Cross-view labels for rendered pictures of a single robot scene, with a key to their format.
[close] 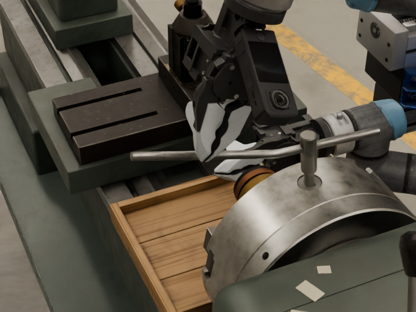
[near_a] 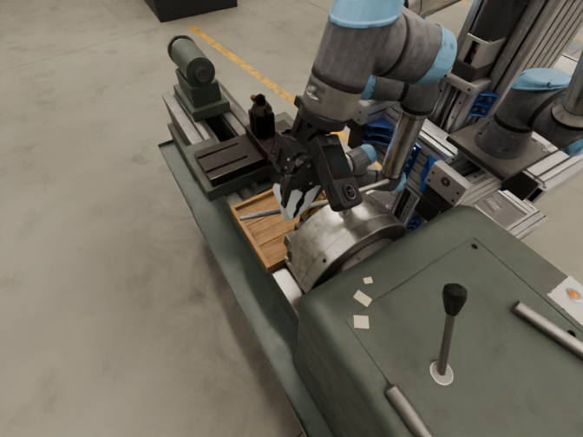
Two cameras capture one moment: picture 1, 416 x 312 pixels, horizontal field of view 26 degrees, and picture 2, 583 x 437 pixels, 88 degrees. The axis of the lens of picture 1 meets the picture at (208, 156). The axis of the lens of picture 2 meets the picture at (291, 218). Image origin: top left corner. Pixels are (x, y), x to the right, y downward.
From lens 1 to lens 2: 59 cm
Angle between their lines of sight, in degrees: 15
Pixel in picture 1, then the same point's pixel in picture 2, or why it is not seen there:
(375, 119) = (362, 157)
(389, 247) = (402, 258)
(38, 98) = (187, 151)
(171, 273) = (265, 242)
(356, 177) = (370, 205)
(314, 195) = (349, 221)
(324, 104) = not seen: hidden behind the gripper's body
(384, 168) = (364, 179)
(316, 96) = not seen: hidden behind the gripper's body
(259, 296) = (331, 306)
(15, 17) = (173, 106)
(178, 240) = (265, 223)
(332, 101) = not seen: hidden behind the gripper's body
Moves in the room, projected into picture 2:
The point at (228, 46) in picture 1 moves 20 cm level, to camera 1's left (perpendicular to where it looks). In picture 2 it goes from (303, 147) to (170, 159)
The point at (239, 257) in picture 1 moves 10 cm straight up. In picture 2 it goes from (308, 258) to (310, 236)
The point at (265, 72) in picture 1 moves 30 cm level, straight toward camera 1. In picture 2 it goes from (337, 170) to (384, 427)
